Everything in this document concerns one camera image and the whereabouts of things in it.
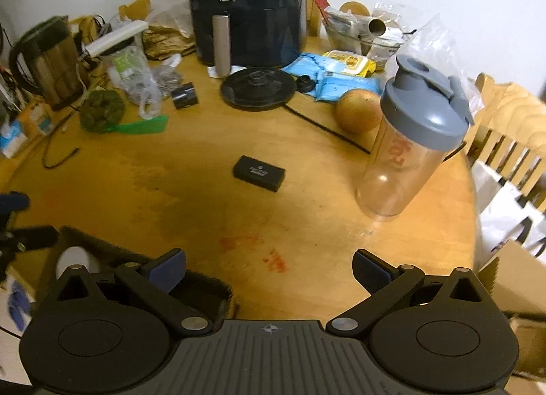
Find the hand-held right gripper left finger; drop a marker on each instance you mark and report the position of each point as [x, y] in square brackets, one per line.
[168, 270]

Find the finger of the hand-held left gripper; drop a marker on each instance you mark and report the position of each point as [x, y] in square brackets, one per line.
[13, 203]
[36, 238]

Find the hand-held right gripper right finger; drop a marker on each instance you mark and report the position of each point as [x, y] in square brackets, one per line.
[370, 271]

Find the white round jar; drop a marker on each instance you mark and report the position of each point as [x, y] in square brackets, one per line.
[74, 256]

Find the black case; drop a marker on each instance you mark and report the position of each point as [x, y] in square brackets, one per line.
[258, 172]

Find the blue and white carton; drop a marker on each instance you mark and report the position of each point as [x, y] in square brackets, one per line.
[13, 139]

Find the orange carton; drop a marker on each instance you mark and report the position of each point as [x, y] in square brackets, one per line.
[38, 115]

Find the dark green round pouch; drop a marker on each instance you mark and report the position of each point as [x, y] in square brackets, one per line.
[102, 109]

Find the white shopping bag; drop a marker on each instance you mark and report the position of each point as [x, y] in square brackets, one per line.
[499, 207]

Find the large cardboard box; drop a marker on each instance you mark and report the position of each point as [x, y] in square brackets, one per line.
[516, 271]

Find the green plastic comb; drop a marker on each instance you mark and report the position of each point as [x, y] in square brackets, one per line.
[140, 126]

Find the clear shaker bottle grey lid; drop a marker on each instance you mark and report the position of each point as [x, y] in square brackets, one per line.
[409, 117]

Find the round orange fruit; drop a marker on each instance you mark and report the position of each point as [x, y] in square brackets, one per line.
[356, 111]

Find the small black box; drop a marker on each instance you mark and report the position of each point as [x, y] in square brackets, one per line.
[185, 96]

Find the plastic bag with green label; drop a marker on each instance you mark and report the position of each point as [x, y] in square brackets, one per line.
[128, 68]

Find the blue wet wipes packet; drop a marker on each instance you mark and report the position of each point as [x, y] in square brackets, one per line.
[349, 87]
[305, 64]

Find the long white box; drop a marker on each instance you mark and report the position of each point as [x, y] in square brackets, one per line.
[115, 38]

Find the black round kettle base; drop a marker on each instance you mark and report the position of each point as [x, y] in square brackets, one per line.
[256, 94]

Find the black bottle cap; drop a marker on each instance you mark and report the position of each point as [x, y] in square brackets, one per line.
[305, 83]

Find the small white plastic piece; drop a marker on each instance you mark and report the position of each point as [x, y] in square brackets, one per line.
[172, 60]

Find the white paper slip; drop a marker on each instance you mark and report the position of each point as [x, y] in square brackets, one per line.
[236, 70]

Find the yellow wet wipes packet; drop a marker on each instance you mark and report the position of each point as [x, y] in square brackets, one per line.
[347, 60]

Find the wooden chair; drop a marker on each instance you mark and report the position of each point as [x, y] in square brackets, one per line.
[512, 109]
[313, 23]

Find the crumpled brown paper bag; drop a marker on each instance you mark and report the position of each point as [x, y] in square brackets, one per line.
[166, 45]

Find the glass bowl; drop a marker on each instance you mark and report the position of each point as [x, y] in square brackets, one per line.
[354, 43]

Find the large clear plastic bag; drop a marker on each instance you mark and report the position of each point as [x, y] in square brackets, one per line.
[431, 41]

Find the silver foil roll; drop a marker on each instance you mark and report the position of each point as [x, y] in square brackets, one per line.
[371, 27]

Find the dark blue air fryer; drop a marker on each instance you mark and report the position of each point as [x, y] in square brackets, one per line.
[264, 28]

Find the round wooden lid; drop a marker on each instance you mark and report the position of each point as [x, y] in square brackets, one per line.
[354, 7]

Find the red snack packet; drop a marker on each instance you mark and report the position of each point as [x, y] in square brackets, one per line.
[320, 0]

